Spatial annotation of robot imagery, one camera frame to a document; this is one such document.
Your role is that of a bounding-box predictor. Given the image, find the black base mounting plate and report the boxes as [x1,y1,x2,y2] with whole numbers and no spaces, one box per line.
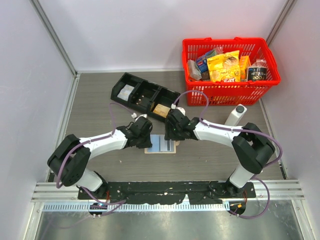
[77,180,256,205]

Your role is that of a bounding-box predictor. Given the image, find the red plastic shopping basket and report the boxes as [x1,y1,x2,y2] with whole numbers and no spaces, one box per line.
[182,37,281,107]

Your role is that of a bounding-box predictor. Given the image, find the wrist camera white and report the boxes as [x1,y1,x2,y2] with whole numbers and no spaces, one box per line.
[131,112,148,122]
[171,104,186,115]

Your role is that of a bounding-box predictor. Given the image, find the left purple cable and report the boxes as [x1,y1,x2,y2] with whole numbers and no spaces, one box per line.
[55,102,138,218]

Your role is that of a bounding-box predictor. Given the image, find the yellow chips bag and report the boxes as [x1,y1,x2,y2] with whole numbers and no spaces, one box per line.
[207,50,241,83]

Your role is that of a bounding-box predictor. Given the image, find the black round can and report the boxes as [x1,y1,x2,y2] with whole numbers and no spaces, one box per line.
[247,66,267,82]

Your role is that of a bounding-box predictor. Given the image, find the white cards in tray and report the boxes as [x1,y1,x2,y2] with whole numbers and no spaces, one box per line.
[117,84,135,101]

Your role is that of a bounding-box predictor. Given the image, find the black three-compartment tray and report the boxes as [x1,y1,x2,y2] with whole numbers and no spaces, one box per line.
[110,72,181,122]

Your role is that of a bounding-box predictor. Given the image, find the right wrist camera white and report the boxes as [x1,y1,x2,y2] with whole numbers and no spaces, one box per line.
[171,104,186,115]

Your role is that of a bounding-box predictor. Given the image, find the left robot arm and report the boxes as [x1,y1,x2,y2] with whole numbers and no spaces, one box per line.
[47,114,153,199]

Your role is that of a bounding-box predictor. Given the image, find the blue snack box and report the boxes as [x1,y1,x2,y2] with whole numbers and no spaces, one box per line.
[195,55,208,73]

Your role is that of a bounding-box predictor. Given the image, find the beige leather card holder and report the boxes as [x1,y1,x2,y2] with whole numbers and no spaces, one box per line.
[144,139,180,154]

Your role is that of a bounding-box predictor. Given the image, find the brown chocolate box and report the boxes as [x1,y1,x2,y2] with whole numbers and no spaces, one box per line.
[201,71,210,81]

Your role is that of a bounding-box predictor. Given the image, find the green sponge pack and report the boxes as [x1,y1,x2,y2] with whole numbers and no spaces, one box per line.
[205,49,217,59]

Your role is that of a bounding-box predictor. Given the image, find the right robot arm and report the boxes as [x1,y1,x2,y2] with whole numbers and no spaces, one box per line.
[165,108,275,198]

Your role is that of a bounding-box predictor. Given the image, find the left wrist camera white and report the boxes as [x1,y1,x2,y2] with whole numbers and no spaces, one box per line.
[131,112,148,122]

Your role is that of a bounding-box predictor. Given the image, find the orange snack box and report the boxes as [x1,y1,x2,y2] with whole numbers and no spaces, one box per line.
[239,55,251,82]

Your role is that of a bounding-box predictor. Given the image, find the gold card in tray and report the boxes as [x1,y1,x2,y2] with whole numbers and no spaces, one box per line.
[152,104,170,118]

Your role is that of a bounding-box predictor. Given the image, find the grey wrapped package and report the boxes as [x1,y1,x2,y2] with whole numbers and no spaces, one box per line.
[187,59,202,81]

